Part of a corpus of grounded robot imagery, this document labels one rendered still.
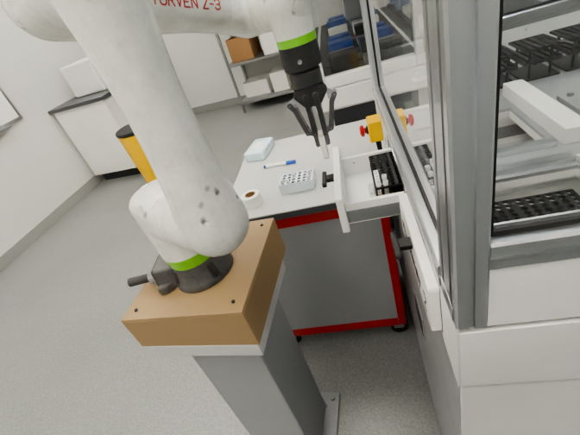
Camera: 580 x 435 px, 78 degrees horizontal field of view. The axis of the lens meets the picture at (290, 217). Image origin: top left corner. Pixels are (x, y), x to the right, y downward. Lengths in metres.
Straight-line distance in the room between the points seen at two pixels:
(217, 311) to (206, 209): 0.26
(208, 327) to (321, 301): 0.75
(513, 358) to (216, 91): 5.36
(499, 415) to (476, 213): 0.44
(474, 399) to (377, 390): 0.90
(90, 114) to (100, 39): 3.79
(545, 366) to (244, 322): 0.52
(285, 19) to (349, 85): 0.92
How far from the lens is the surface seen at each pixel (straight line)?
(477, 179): 0.40
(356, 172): 1.13
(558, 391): 0.74
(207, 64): 5.61
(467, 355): 0.61
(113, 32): 0.56
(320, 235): 1.26
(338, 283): 1.42
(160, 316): 0.87
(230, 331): 0.83
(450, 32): 0.34
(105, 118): 4.27
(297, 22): 0.87
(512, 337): 0.59
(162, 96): 0.57
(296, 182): 1.25
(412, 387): 1.59
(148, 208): 0.75
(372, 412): 1.56
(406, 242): 0.74
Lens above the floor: 1.40
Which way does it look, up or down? 33 degrees down
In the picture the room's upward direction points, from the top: 19 degrees counter-clockwise
